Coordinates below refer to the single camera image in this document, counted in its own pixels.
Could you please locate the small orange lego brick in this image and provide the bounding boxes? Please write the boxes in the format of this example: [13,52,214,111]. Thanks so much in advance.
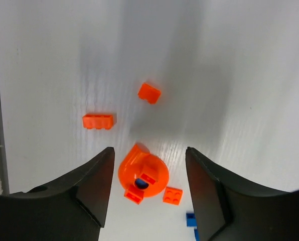
[82,113,114,130]

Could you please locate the small orange lego stud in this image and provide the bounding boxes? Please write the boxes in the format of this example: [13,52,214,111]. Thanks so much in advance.
[137,82,162,104]

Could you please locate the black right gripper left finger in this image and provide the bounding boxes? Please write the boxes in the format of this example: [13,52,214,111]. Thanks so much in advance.
[0,147,114,240]

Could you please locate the small blue lego stud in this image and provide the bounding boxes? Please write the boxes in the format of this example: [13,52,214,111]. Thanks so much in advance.
[186,212,197,227]

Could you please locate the orange round lego piece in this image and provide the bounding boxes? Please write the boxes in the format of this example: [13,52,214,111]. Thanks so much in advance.
[118,143,169,204]

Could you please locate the small orange lego piece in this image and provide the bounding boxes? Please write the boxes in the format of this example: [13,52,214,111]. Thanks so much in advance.
[163,187,183,205]

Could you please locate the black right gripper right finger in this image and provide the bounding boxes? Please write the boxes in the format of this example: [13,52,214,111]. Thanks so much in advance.
[185,147,299,240]

